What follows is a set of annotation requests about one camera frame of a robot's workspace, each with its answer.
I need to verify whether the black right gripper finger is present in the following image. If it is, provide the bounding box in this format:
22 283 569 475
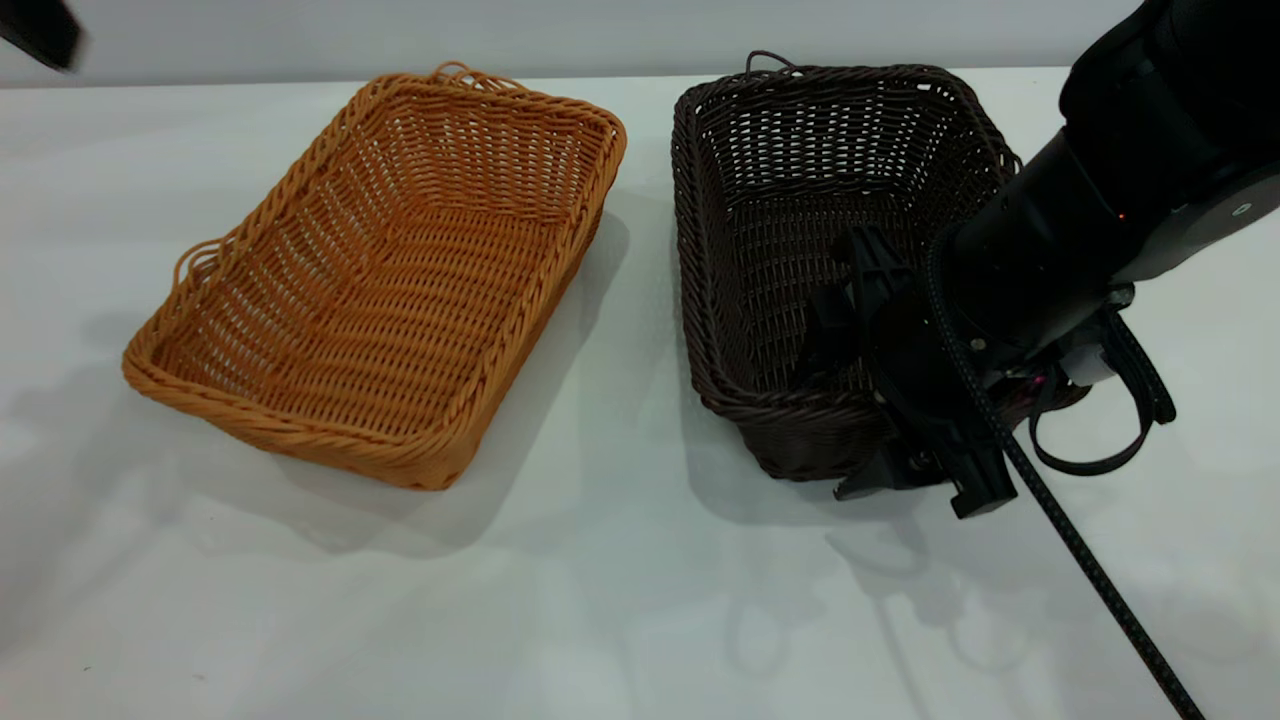
833 443 948 502
798 288 874 393

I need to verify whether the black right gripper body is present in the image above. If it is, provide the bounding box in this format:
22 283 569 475
833 226 1018 520

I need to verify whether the black looped flat cable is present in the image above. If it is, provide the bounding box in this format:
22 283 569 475
1028 308 1178 477

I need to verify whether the light brown wicker basket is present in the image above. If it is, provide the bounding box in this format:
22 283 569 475
122 62 629 493

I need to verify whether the dark brown wicker basket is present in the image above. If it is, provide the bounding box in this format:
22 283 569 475
670 50 1093 483

